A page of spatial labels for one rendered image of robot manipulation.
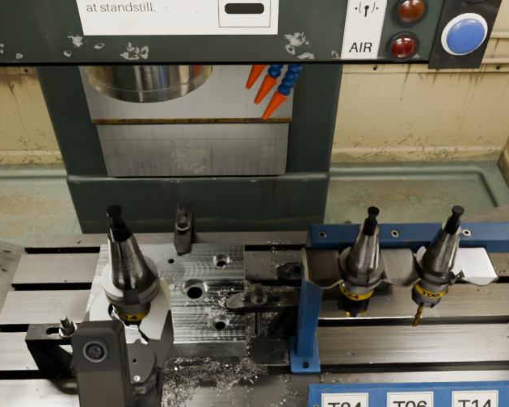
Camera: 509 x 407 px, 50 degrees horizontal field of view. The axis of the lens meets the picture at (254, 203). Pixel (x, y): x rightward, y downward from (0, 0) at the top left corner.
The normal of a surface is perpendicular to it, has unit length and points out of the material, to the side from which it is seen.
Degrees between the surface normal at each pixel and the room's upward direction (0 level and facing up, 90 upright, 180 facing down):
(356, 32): 90
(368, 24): 90
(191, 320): 0
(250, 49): 90
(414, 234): 0
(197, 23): 90
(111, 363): 58
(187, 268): 0
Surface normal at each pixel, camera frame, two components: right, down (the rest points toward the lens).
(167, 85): 0.36, 0.65
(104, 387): 0.00, 0.21
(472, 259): 0.01, -0.72
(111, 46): 0.03, 0.69
